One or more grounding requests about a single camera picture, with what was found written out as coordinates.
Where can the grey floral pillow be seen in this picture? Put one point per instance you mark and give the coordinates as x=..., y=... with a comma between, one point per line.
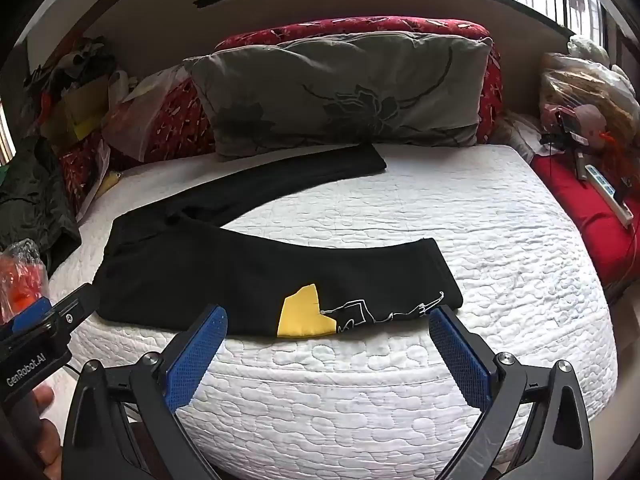
x=325, y=95

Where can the dark green jacket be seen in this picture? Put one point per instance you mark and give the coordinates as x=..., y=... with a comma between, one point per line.
x=30, y=200

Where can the orange plastic bag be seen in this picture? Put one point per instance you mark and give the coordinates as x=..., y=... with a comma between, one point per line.
x=17, y=275

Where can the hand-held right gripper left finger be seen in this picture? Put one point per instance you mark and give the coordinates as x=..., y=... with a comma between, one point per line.
x=197, y=355

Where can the translucent plastic bag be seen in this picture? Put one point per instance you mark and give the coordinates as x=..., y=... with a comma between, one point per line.
x=135, y=115

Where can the white power strip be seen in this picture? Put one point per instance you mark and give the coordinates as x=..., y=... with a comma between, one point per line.
x=607, y=192

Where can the long red floral cushion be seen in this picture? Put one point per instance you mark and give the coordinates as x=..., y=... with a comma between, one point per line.
x=350, y=27

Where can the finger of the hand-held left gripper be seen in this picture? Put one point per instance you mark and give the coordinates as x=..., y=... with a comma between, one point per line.
x=75, y=310

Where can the plain red cloth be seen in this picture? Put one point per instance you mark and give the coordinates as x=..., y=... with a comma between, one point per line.
x=575, y=205

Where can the clear bag of stuffed items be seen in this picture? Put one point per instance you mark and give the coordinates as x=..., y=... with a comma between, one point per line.
x=600, y=90

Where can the white quilted mattress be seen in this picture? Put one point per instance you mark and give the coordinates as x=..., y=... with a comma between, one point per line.
x=400, y=220

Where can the red floral cloth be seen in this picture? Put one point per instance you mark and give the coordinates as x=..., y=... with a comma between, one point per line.
x=80, y=170

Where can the black pants with yellow patch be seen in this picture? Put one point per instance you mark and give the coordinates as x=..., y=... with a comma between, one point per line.
x=200, y=270

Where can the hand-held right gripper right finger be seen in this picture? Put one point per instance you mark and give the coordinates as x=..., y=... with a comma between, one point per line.
x=460, y=360

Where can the person's left hand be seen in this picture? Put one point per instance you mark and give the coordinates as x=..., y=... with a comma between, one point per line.
x=47, y=425

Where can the pile of clutter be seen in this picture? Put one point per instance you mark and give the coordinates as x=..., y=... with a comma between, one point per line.
x=75, y=90

